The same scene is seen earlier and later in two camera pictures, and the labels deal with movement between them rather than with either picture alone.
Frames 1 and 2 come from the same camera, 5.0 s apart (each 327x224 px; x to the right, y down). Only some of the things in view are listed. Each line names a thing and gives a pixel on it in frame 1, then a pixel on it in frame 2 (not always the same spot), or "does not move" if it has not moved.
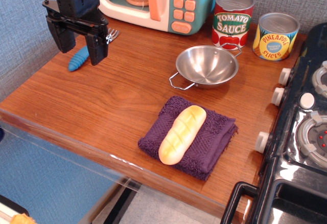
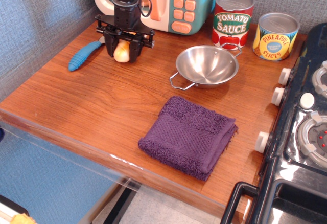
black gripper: (77, 8) → (131, 4)
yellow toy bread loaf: (179, 135) → (121, 53)
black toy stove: (292, 184) does not move
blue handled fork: (84, 54) does not move
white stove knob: (284, 75) does not move
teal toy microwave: (185, 6) does not move
